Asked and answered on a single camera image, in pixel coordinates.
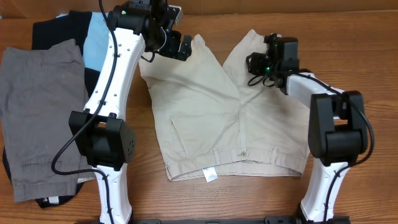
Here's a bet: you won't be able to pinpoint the beige khaki shorts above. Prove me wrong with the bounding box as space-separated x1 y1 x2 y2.
139 30 309 181

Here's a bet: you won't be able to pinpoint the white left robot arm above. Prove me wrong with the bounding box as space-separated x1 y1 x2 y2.
69 1 192 223

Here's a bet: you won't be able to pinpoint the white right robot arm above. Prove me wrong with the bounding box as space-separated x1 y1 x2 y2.
246 34 374 224

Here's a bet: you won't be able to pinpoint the grey shorts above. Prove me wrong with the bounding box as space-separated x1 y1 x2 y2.
1 39 95 202

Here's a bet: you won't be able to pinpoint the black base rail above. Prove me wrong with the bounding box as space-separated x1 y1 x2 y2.
74 214 352 224

